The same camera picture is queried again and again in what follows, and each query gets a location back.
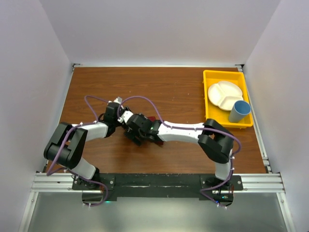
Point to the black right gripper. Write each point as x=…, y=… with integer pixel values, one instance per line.
x=131, y=133

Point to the dark red cloth napkin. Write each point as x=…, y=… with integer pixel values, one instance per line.
x=152, y=119

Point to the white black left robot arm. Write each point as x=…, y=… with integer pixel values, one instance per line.
x=65, y=148

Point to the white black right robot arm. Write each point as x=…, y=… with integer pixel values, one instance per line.
x=215, y=141

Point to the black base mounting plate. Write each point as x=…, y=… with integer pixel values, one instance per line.
x=223, y=194

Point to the yellow plastic tray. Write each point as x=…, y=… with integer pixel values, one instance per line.
x=213, y=112

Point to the white divided plate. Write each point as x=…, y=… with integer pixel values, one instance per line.
x=224, y=94

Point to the blue plastic cup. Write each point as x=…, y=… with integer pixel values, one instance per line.
x=239, y=111

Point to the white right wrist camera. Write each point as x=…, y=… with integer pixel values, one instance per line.
x=125, y=117

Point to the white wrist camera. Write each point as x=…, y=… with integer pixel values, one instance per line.
x=118, y=100
x=125, y=117

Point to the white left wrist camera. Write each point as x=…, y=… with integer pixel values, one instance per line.
x=118, y=100

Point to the aluminium frame rail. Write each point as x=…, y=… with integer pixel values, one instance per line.
x=251, y=183

